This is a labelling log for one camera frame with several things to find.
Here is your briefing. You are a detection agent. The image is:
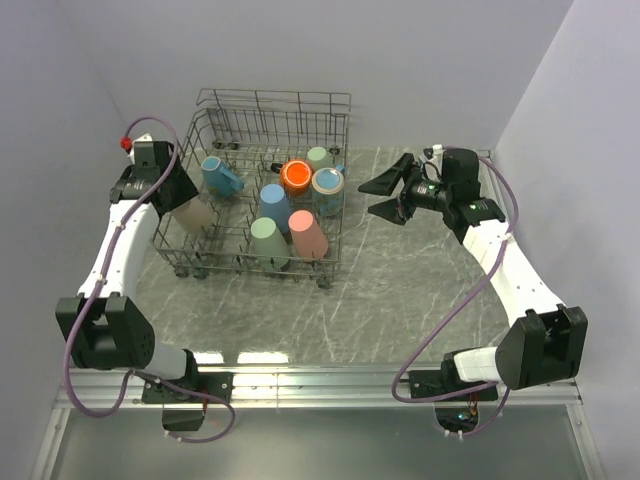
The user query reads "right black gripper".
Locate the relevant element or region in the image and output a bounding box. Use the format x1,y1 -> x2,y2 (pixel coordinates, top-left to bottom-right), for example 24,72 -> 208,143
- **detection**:
358,153 -> 453,227

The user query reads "beige plastic cup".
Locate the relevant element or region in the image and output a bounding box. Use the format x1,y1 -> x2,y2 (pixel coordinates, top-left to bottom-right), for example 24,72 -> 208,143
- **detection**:
171,197 -> 215,235

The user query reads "light blue floral mug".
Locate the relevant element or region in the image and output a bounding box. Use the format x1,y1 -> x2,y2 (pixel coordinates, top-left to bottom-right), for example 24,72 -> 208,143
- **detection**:
201,156 -> 245,198

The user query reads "teal patterned mug yellow inside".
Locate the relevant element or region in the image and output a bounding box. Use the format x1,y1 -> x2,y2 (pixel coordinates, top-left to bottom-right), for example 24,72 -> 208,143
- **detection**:
311,167 -> 345,217

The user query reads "green plastic cup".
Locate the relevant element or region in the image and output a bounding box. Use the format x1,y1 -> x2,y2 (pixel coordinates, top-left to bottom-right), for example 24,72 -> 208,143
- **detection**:
306,146 -> 334,172
250,217 -> 290,272

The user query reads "pink plastic cup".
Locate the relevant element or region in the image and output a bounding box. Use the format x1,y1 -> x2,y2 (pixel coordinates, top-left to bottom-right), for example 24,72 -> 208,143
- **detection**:
288,210 -> 329,260

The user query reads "orange mug black handle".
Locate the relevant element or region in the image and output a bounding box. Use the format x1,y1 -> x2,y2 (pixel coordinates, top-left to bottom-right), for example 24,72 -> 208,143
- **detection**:
270,158 -> 313,197

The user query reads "blue plastic cup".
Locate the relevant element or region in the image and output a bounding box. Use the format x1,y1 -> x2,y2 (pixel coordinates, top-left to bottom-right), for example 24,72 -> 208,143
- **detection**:
260,184 -> 292,234

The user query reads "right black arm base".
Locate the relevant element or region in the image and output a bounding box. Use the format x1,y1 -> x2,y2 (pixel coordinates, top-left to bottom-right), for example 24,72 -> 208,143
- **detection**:
408,370 -> 498,436

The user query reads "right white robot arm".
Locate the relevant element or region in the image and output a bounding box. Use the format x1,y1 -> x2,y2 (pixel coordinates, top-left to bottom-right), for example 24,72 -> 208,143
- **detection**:
358,145 -> 588,402

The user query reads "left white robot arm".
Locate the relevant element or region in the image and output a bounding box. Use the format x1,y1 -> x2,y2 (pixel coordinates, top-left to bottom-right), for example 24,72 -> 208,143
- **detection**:
55,135 -> 202,402

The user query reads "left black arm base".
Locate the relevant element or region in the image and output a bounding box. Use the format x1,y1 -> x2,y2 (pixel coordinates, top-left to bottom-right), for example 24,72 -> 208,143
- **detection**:
141,372 -> 236,434

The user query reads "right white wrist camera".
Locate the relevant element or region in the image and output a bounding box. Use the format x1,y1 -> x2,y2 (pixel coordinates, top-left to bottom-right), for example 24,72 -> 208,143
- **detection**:
423,144 -> 445,163

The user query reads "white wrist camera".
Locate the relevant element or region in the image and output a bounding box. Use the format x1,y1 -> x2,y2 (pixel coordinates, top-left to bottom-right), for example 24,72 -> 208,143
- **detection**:
128,133 -> 153,164
423,144 -> 445,163

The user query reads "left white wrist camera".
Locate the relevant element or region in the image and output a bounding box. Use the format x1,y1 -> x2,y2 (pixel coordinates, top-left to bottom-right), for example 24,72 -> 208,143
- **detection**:
128,133 -> 153,164

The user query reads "grey wire dish rack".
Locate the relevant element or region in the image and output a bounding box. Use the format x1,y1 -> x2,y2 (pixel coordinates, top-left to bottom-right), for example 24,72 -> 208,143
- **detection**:
152,88 -> 352,289

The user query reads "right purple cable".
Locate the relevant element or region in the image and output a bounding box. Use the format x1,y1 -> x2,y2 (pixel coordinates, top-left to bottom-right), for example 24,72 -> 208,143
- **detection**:
391,144 -> 520,441

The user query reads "aluminium mounting rail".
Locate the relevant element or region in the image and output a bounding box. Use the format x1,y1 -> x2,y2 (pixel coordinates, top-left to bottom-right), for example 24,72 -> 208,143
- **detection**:
71,364 -> 582,410

